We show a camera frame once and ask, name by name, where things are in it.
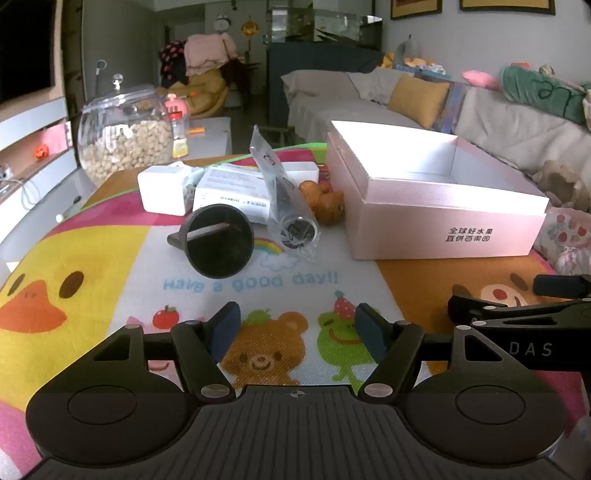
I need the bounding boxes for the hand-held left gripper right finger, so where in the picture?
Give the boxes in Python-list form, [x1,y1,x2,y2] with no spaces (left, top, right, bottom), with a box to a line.
[355,302,503,401]

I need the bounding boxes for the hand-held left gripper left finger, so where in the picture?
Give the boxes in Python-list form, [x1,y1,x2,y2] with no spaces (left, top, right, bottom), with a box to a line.
[91,301,242,401]

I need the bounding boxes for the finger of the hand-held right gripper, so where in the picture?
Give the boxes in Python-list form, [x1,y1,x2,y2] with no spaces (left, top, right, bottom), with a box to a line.
[447,295,522,326]
[532,274,591,300]

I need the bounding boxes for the black funnel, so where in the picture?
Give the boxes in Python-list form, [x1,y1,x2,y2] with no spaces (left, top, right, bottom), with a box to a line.
[167,205,256,279]

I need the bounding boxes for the pink cardboard box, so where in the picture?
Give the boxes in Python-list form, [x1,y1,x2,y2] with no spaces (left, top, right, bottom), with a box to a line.
[325,120,550,262]

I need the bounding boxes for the white labelled box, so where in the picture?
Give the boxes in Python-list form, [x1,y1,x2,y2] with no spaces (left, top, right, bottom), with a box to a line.
[192,167,270,225]

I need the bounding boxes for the clear plastic bag with black part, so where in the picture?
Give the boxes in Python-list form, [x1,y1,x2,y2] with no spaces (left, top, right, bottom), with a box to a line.
[249,124,321,263]

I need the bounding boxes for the white cube adapter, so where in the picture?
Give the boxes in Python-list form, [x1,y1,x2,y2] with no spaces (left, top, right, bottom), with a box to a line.
[137,164,197,215]

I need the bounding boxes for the floral printed cloth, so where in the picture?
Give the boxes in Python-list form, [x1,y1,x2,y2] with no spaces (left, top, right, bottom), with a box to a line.
[531,207,591,278]

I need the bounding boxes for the beige plush toy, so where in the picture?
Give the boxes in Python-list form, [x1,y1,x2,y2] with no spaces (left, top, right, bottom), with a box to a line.
[532,159,591,209]

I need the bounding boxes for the colourful cartoon printed mat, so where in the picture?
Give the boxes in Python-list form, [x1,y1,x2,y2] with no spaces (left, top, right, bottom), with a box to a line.
[0,141,591,480]

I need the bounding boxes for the sofa with grey cover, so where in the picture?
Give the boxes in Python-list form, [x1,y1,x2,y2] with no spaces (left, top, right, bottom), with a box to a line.
[281,68,591,209]

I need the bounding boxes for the white low table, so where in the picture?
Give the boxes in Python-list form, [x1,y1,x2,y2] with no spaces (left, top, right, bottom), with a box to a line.
[184,116,232,158]

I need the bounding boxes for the green plush pillow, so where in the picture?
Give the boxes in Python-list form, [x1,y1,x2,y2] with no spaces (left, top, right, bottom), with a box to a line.
[501,64,591,126]

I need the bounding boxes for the dark wooden stool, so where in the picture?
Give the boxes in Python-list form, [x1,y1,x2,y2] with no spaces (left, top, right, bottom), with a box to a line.
[264,124,291,149]

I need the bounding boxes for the small bottle with red cap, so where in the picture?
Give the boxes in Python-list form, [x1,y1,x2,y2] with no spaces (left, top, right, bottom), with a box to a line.
[169,111,190,158]

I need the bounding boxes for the striped colourful cushion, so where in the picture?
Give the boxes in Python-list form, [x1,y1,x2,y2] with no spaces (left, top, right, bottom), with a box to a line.
[433,82,468,136]

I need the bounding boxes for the glass jar of nuts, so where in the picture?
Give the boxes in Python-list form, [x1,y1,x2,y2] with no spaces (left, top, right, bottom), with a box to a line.
[76,73,174,188]

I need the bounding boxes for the yellow cushion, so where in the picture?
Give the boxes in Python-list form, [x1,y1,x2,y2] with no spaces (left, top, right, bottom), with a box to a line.
[387,74,451,131]

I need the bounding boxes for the pink plush toy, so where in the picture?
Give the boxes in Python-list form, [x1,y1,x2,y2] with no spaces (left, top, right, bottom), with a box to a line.
[462,69,503,91]

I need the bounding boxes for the white television cabinet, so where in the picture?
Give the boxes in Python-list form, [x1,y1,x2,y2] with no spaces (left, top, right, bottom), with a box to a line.
[0,96,86,264]

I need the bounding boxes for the yellow beanbag seat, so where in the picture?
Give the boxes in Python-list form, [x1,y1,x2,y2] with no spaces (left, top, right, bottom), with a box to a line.
[187,68,230,117]

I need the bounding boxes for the yellow plush toys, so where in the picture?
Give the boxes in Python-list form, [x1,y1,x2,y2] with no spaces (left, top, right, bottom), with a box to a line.
[381,52,437,70]

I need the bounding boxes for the black red-dotted garment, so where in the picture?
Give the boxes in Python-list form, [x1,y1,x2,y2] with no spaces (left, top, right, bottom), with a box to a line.
[158,40,191,88]

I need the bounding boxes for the pink clothes pile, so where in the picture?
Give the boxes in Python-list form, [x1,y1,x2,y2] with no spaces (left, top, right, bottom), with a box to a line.
[184,33,240,77]

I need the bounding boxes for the dark blue cabinet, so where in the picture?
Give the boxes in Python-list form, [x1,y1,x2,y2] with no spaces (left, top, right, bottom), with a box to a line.
[267,42,385,126]

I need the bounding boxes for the glass fish tank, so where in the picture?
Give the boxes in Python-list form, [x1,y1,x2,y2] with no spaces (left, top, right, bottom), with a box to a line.
[268,6,384,51]

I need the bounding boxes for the dark television screen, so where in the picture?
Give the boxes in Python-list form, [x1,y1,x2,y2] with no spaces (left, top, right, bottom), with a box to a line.
[0,0,62,103]

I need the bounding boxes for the white cable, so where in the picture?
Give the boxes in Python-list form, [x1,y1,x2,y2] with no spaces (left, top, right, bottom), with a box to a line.
[9,177,47,214]

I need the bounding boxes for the large framed wall picture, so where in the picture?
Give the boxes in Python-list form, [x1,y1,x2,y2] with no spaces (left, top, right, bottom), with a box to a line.
[459,0,557,16]

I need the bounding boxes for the small framed wall picture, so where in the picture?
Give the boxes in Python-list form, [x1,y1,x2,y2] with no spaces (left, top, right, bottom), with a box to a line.
[390,0,437,20]

